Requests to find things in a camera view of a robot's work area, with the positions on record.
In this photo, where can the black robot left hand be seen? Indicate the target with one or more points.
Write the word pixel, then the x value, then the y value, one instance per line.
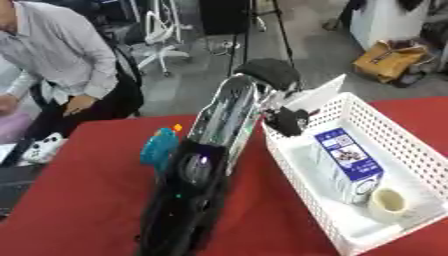
pixel 273 72

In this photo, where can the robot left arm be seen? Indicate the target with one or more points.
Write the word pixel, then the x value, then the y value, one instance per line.
pixel 186 200

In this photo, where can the black tripod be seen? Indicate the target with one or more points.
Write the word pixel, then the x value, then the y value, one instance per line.
pixel 280 30

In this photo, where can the black cabinet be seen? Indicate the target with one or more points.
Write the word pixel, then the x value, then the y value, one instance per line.
pixel 224 16

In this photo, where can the blue and white carton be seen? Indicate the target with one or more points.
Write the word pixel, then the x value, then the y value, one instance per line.
pixel 347 156

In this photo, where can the yellow bag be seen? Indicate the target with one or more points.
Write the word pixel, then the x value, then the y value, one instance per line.
pixel 388 60

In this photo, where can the white cabinet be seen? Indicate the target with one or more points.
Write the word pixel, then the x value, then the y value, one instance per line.
pixel 385 23

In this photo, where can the white office chair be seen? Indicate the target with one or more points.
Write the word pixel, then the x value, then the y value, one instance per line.
pixel 157 30

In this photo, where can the blue toy bird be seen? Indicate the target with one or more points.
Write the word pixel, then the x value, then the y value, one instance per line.
pixel 157 150

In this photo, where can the black chair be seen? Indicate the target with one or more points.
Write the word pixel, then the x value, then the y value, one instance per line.
pixel 129 86

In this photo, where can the white perforated plastic basket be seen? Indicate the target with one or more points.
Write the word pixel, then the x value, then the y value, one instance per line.
pixel 350 226

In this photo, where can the person's hand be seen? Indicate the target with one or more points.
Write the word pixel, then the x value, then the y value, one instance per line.
pixel 79 105
pixel 7 105

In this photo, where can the person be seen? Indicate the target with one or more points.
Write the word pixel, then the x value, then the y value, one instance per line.
pixel 52 46

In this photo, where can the white game controller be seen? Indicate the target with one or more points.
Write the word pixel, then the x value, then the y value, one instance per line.
pixel 42 148

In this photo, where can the dark laptop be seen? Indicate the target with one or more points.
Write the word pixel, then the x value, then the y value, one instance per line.
pixel 14 186

